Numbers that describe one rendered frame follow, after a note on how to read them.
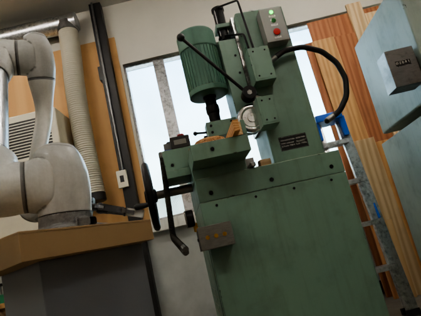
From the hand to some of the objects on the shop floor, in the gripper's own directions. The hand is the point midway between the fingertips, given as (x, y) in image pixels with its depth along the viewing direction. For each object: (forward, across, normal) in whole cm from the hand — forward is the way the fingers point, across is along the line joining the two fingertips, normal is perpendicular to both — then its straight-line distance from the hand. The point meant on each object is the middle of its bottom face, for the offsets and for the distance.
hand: (135, 212), depth 167 cm
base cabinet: (+76, +8, +52) cm, 92 cm away
